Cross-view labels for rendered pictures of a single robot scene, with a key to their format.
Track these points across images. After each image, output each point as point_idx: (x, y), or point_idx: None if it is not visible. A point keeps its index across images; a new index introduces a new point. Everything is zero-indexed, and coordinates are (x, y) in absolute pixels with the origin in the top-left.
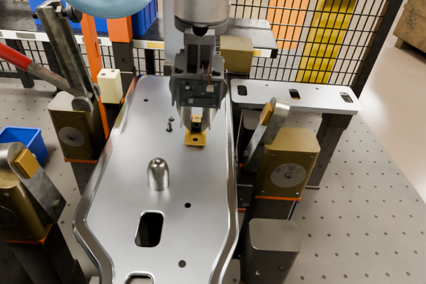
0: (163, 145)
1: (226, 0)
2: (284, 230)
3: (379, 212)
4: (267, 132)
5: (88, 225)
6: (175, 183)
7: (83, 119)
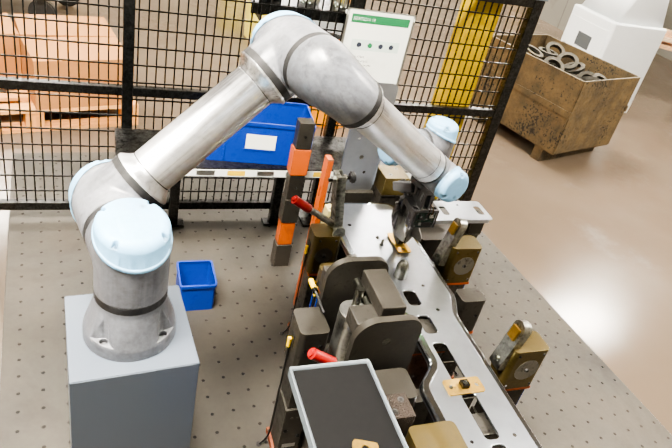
0: (385, 255)
1: None
2: (474, 292)
3: (506, 301)
4: (455, 238)
5: None
6: (409, 275)
7: (337, 242)
